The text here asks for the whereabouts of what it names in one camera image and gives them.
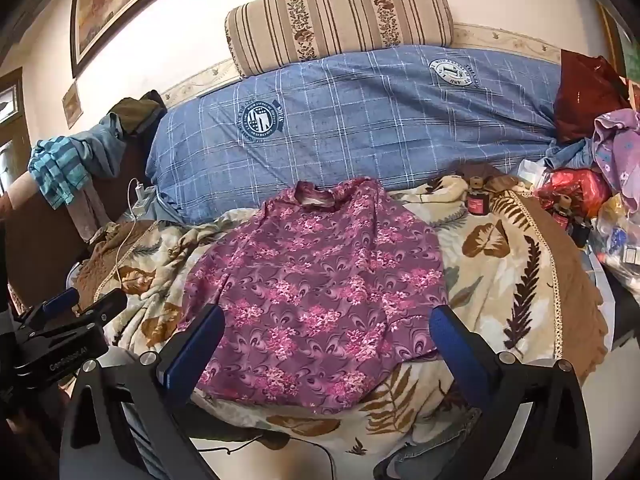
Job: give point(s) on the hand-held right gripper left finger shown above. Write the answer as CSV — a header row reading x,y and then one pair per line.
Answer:
x,y
195,347

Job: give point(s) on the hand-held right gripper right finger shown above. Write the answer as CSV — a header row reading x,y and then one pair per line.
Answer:
x,y
457,345

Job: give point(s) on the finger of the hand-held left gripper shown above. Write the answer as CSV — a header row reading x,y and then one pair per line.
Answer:
x,y
60,301
107,305

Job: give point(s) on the purple floral shirt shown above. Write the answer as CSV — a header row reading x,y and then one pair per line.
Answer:
x,y
310,285

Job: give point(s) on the cream leaf print blanket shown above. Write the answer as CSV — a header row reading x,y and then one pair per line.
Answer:
x,y
500,260

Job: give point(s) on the pale pink cloth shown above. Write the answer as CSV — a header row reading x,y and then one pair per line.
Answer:
x,y
87,210

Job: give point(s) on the white phone charger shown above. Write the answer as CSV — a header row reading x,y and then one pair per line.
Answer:
x,y
145,197

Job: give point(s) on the blue denim cloth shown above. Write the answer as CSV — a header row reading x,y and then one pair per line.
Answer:
x,y
425,462

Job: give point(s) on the teal striped cloth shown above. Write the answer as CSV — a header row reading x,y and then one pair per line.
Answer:
x,y
57,165

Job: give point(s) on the small bottle with red label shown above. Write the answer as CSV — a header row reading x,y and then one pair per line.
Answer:
x,y
477,203

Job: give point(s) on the blue grey cloth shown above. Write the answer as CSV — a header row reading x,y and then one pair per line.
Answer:
x,y
105,145

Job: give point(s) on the small dark bottle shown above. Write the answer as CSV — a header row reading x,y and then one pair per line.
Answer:
x,y
581,232
562,212

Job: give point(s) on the clear plastic bag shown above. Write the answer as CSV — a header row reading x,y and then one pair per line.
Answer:
x,y
617,240

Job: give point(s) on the olive dark cloth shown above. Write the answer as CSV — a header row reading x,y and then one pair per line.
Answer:
x,y
137,112

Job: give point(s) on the wooden door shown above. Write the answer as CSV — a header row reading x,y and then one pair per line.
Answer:
x,y
10,110

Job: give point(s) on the bright red plastic bag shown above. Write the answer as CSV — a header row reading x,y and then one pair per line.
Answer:
x,y
575,185

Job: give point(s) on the light blue cloth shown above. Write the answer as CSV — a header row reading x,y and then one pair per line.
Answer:
x,y
570,152

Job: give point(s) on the blue plaid quilt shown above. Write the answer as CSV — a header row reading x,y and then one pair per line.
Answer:
x,y
350,120

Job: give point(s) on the purple floral cloth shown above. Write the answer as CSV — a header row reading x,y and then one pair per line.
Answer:
x,y
620,155

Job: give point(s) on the dark red crumpled cloth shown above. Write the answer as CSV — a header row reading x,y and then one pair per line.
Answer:
x,y
585,95

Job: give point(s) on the green framed picture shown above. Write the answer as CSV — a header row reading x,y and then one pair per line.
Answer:
x,y
617,45

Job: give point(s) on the striped floral bolster cushion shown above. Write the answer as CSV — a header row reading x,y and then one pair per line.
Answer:
x,y
340,20

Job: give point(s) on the small wall picture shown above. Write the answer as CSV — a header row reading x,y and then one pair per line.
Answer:
x,y
72,105

